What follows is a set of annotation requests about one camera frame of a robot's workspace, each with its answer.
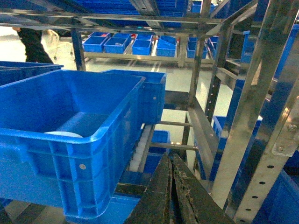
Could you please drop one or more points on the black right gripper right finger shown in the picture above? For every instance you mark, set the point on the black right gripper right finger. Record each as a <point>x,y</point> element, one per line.
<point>195,205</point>

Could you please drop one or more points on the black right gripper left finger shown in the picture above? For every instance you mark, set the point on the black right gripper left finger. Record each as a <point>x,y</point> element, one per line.
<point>154,205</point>

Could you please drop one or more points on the light blue round tray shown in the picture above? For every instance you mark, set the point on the light blue round tray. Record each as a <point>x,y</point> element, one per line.
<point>65,133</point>

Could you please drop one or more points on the stainless steel shelf rack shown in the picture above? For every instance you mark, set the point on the stainless steel shelf rack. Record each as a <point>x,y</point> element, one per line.
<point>235,128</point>

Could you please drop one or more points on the large blue crate on shelf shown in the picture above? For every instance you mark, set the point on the large blue crate on shelf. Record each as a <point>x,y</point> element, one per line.
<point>76,174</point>

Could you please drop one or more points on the blue crate left on shelf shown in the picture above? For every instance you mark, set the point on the blue crate left on shelf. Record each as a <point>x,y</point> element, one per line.
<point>15,71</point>

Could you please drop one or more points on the person in dark clothes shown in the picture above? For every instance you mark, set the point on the person in dark clothes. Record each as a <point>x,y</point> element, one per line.
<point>34,50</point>

